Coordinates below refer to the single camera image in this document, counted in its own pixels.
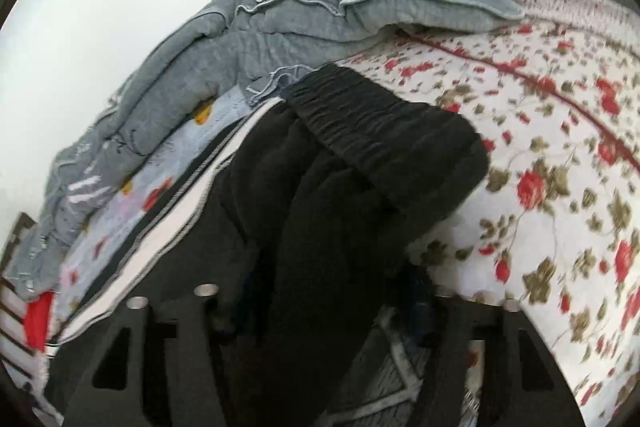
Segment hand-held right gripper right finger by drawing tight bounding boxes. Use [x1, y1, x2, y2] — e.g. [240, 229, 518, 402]
[400, 261, 587, 427]

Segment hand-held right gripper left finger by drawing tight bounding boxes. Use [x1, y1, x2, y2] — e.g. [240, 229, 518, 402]
[62, 283, 251, 427]

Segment black pants with white stripe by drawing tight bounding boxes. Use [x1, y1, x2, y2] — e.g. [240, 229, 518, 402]
[45, 64, 492, 427]

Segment light blue fruit-print sheet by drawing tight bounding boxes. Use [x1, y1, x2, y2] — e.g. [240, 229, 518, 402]
[47, 84, 481, 427]

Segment red cloth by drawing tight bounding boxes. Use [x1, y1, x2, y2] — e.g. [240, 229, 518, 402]
[22, 291, 55, 354]

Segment striped cloth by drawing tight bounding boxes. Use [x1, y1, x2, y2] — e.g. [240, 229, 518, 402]
[0, 277, 53, 413]

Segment white floral bedsheet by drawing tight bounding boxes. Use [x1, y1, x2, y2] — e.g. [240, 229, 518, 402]
[340, 0, 640, 427]

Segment brown wooden panel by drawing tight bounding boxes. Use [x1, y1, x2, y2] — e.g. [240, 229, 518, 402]
[1, 212, 39, 270]

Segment grey quilt with white flowers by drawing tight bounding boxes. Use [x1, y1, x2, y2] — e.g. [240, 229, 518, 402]
[7, 0, 525, 300]

